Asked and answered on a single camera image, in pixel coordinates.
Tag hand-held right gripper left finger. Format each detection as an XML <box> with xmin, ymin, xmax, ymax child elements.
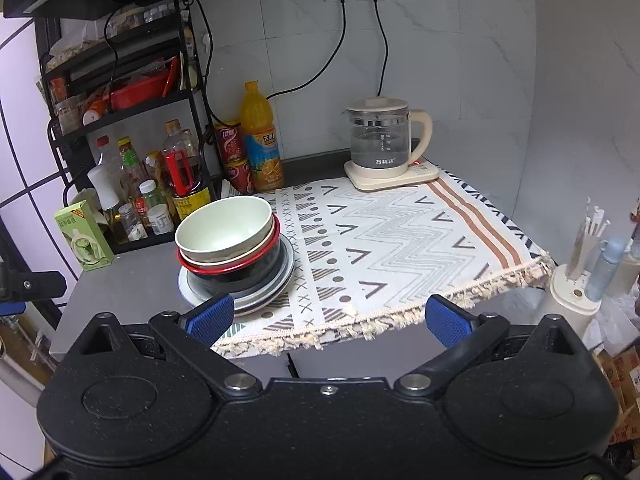
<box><xmin>65</xmin><ymin>293</ymin><xmax>263</xmax><ymax>398</ymax></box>

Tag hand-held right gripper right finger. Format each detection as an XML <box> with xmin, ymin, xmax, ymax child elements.
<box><xmin>394</xmin><ymin>295</ymin><xmax>588</xmax><ymax>401</ymax></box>

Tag red and black bowl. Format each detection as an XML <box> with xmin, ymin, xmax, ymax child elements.
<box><xmin>178</xmin><ymin>227</ymin><xmax>284</xmax><ymax>297</ymax></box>

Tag white plate with crossed-utensil print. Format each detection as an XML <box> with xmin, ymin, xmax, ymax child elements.
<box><xmin>181</xmin><ymin>250</ymin><xmax>296</xmax><ymax>311</ymax></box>

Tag white plate with script print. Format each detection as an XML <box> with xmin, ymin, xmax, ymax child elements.
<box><xmin>186</xmin><ymin>237</ymin><xmax>292</xmax><ymax>302</ymax></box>

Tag pale green bowl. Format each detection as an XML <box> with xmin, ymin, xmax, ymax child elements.
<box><xmin>177</xmin><ymin>214</ymin><xmax>281</xmax><ymax>275</ymax></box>
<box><xmin>174</xmin><ymin>196</ymin><xmax>275</xmax><ymax>265</ymax></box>

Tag green carton box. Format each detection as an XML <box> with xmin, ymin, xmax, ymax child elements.
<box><xmin>53</xmin><ymin>199</ymin><xmax>116</xmax><ymax>272</ymax></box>

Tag patterned fringed table cloth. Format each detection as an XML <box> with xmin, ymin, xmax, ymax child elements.
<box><xmin>210</xmin><ymin>159</ymin><xmax>556</xmax><ymax>359</ymax></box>

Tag small clear jar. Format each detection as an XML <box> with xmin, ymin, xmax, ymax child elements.
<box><xmin>118</xmin><ymin>203</ymin><xmax>149</xmax><ymax>241</ymax></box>

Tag small white jar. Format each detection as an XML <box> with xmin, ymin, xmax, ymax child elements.
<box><xmin>146</xmin><ymin>203</ymin><xmax>175</xmax><ymax>235</ymax></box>

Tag white-capped spray bottle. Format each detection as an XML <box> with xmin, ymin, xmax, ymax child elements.
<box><xmin>87</xmin><ymin>163</ymin><xmax>124</xmax><ymax>241</ymax></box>

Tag white countertop appliance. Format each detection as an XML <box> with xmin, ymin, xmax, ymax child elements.
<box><xmin>538</xmin><ymin>263</ymin><xmax>604</xmax><ymax>334</ymax></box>

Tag red drink can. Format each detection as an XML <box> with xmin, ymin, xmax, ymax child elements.
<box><xmin>223</xmin><ymin>158</ymin><xmax>254</xmax><ymax>196</ymax></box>
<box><xmin>214</xmin><ymin>120</ymin><xmax>246</xmax><ymax>164</ymax></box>

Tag clear bottle with red cap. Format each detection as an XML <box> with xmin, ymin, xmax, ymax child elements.
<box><xmin>94</xmin><ymin>135</ymin><xmax>121</xmax><ymax>171</ymax></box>

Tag yellow-capped sauce bottle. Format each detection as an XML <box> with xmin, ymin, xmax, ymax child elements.
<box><xmin>117</xmin><ymin>137</ymin><xmax>149</xmax><ymax>201</ymax></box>

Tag cream kettle base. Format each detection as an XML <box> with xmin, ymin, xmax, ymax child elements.
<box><xmin>343</xmin><ymin>155</ymin><xmax>440</xmax><ymax>193</ymax></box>

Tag bundle of white straws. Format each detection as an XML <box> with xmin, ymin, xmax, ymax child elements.
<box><xmin>565</xmin><ymin>200</ymin><xmax>612</xmax><ymax>281</ymax></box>

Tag pale blue bottle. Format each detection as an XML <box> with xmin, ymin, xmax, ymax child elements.
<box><xmin>583</xmin><ymin>237</ymin><xmax>629</xmax><ymax>303</ymax></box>

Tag orange juice bottle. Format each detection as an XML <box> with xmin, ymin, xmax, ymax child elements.
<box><xmin>240</xmin><ymin>81</ymin><xmax>285</xmax><ymax>192</ymax></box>

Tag cardboard boxes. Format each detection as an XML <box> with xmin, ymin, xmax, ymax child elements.
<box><xmin>590</xmin><ymin>344</ymin><xmax>640</xmax><ymax>442</ymax></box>

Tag glass electric kettle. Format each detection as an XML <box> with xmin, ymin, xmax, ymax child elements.
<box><xmin>342</xmin><ymin>96</ymin><xmax>434</xmax><ymax>170</ymax></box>

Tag cream white bottle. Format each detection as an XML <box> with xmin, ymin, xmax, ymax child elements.
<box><xmin>614</xmin><ymin>249</ymin><xmax>640</xmax><ymax>287</ymax></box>

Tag black metal kitchen rack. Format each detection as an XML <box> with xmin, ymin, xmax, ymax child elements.
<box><xmin>35</xmin><ymin>0</ymin><xmax>224</xmax><ymax>257</ymax></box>

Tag red plastic basin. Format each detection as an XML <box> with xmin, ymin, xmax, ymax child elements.
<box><xmin>109</xmin><ymin>73</ymin><xmax>171</xmax><ymax>111</ymax></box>

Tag oil bottle with red handle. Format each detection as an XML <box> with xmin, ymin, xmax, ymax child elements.
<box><xmin>160</xmin><ymin>119</ymin><xmax>212</xmax><ymax>221</ymax></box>

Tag black power cable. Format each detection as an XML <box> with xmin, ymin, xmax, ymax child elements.
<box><xmin>266</xmin><ymin>0</ymin><xmax>349</xmax><ymax>101</ymax></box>
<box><xmin>368</xmin><ymin>0</ymin><xmax>390</xmax><ymax>99</ymax></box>

